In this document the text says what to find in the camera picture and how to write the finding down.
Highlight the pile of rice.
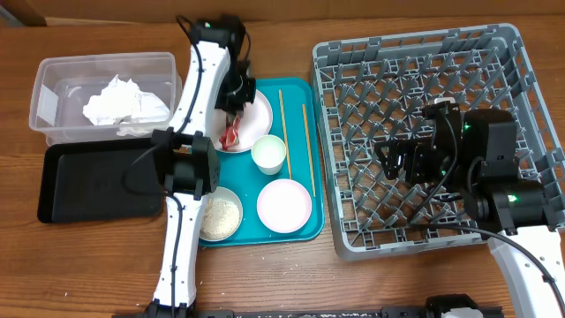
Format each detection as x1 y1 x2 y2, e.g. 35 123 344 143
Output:
200 198 242 241

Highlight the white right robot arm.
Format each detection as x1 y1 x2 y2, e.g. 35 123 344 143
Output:
374 98 564 317

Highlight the red snack wrapper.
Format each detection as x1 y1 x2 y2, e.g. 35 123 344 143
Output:
219 115 241 150

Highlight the wooden chopstick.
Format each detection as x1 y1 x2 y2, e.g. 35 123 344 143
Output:
278 89 292 179
302 104 316 198

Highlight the black food waste tray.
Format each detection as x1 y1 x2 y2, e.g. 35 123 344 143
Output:
37 138 162 223

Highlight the grey dishwasher rack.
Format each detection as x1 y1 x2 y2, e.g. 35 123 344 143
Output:
313 23 564 261

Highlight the grey bowl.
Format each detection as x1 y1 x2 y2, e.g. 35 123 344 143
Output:
200 186 244 242

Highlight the clear plastic waste bin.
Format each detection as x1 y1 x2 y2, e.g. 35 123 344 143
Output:
28 52 182 145

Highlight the teal plastic tray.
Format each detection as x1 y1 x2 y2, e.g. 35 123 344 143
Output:
200 78 325 247

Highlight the crumpled white tissue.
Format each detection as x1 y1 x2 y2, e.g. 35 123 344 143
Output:
83 75 170 137

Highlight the white round plate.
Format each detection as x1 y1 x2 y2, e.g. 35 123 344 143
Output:
207 90 273 153

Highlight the white paper cup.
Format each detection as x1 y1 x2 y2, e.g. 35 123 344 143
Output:
251 134 287 175

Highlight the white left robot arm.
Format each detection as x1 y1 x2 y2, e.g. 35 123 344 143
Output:
141 14 256 317

